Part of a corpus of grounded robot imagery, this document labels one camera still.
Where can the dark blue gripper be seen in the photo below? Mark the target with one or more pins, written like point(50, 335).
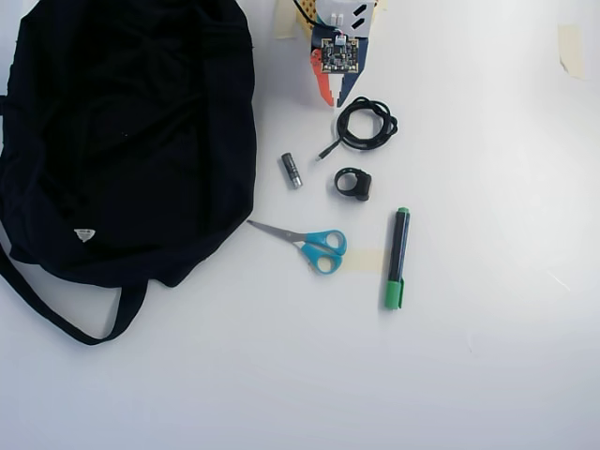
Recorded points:
point(352, 86)

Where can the black fabric bag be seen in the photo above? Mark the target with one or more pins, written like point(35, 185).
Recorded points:
point(117, 140)

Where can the small beige tape piece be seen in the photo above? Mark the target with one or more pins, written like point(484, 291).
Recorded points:
point(382, 4)

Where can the black cylindrical battery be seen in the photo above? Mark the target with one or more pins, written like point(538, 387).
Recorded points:
point(291, 171)

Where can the short beige tape strip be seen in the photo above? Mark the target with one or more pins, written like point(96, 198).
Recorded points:
point(365, 261)

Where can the green capped marker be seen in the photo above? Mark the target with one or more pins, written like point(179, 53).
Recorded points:
point(397, 253)

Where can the long beige tape strip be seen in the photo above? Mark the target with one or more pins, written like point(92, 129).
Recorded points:
point(573, 51)

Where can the camera circuit board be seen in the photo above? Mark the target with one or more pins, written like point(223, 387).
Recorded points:
point(339, 55)

